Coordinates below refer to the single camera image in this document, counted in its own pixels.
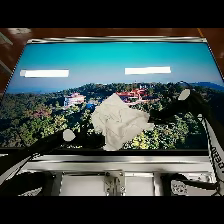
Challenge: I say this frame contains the white shirt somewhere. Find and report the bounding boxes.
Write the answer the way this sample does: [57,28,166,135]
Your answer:
[90,92,155,152]

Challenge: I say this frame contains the silver frame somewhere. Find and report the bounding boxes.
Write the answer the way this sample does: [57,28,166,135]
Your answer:
[0,152,224,197]

